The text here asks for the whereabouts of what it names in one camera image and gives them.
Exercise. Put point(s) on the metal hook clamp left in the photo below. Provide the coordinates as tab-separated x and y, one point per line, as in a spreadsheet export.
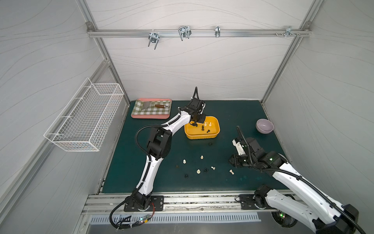
153	39

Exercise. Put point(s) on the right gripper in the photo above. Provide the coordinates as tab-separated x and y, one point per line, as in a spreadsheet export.
235	159

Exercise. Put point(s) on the purple bowl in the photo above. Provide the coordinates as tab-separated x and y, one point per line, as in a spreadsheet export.
264	126

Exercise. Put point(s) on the metal hook small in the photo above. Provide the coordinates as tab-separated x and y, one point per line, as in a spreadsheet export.
217	31

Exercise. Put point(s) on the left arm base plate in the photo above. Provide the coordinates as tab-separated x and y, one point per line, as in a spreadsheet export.
144	204

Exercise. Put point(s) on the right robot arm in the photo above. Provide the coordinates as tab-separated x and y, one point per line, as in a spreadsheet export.
318	211

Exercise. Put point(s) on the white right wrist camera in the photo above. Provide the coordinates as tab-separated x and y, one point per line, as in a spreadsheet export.
238	147

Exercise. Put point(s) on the aluminium crossbar rail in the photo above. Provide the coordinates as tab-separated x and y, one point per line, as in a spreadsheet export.
195	33

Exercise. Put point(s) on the metal hook clamp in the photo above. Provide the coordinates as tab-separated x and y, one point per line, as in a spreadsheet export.
288	33
184	32
153	39

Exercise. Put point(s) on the white wire basket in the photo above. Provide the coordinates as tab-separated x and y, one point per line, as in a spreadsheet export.
84	122

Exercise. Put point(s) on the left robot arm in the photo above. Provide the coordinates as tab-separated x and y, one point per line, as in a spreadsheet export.
159	146

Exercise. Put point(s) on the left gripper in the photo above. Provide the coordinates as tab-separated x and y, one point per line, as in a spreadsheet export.
198	117

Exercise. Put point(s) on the green checkered cloth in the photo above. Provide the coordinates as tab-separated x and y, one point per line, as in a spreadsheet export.
137	110

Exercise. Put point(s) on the metal hook clamp right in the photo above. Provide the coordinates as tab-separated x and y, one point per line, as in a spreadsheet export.
288	33

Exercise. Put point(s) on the yellow plastic storage box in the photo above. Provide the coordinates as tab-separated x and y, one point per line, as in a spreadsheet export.
193	132

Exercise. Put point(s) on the wooden handled spatula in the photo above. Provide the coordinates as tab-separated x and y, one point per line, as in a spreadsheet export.
150	104

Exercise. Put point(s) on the pink tray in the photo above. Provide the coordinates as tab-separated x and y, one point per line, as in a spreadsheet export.
157	117

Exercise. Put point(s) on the metal hook clamp middle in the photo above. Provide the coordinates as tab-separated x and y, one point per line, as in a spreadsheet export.
184	32

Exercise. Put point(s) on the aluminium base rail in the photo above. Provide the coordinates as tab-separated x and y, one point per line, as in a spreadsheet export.
173	202

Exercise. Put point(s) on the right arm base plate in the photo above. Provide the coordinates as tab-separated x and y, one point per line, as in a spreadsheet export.
246	202

